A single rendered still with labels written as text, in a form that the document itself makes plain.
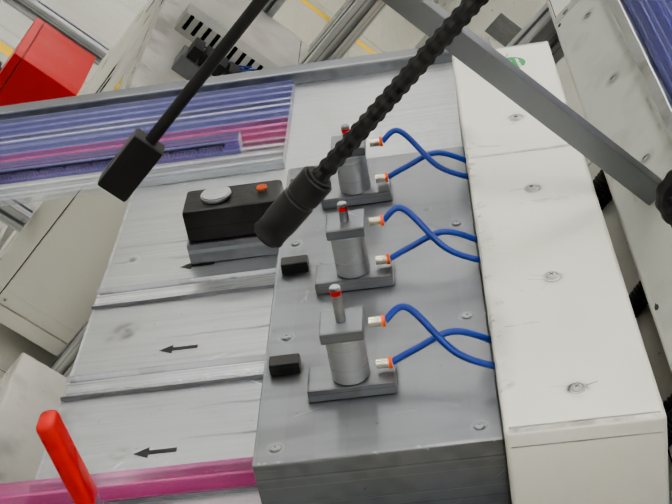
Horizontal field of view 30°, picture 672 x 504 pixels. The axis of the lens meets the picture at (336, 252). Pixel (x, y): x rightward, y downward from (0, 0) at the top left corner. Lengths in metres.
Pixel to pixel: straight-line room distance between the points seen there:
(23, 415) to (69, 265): 0.93
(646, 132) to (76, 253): 1.57
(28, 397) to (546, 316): 0.84
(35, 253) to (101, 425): 1.51
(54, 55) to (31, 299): 0.78
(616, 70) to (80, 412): 0.47
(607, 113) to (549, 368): 0.32
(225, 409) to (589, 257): 0.25
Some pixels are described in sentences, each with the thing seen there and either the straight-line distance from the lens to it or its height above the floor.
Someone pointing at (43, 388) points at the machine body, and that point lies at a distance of 1.47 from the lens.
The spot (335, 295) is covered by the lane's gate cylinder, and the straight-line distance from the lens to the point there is 0.67.
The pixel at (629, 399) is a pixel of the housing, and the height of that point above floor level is 1.31.
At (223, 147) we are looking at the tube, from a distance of 0.88.
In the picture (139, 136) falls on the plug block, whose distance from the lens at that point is 0.80.
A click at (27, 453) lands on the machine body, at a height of 0.62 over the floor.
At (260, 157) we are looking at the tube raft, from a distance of 1.09.
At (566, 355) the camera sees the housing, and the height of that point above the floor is 1.29.
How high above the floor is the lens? 1.53
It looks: 25 degrees down
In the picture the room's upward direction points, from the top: 43 degrees clockwise
